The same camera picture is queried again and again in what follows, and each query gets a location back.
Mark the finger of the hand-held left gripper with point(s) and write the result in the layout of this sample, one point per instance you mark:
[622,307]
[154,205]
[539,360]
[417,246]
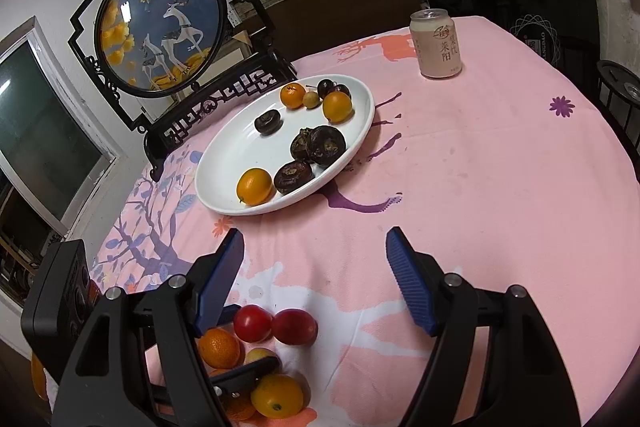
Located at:
[250,372]

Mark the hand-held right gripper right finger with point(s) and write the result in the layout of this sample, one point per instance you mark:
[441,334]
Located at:
[412,287]

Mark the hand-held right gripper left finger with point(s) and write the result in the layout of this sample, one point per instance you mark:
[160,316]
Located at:
[220,282]

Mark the pale yellow-pink fruit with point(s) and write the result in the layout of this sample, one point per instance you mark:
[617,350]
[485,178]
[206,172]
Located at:
[257,354]

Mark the yellow-green orange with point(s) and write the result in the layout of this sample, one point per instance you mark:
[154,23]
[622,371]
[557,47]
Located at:
[276,396]

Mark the orange tangerine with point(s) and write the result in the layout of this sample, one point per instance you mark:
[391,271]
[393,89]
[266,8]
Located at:
[240,409]
[219,347]
[39,377]

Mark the red cherry tomato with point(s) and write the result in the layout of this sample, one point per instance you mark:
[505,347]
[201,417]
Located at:
[252,323]
[294,327]

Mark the yellow-orange smooth orange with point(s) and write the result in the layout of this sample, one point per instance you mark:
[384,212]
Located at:
[255,187]

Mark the white oval plate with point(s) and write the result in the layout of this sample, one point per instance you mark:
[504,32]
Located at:
[225,162]

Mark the dark brown water chestnut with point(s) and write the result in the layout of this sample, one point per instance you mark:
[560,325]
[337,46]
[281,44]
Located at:
[267,122]
[327,144]
[300,146]
[294,177]

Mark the large smooth orange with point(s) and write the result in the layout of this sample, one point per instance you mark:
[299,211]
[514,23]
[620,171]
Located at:
[337,107]

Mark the small smooth orange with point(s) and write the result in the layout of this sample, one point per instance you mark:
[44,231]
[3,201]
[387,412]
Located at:
[292,96]

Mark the small tan longan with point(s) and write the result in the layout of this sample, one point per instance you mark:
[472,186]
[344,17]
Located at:
[311,99]

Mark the pink printed tablecloth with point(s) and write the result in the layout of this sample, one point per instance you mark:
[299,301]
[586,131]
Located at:
[500,207]

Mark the window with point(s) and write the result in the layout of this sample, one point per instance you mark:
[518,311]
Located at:
[40,132]

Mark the pink drink can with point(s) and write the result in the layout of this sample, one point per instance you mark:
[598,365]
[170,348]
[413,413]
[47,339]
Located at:
[437,44]

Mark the round deer picture screen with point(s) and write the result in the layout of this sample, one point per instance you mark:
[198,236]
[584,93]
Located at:
[160,22]

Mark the brown wooden board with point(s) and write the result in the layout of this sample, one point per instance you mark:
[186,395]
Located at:
[350,7]

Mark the black round weight plate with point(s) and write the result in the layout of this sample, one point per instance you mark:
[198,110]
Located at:
[620,82]

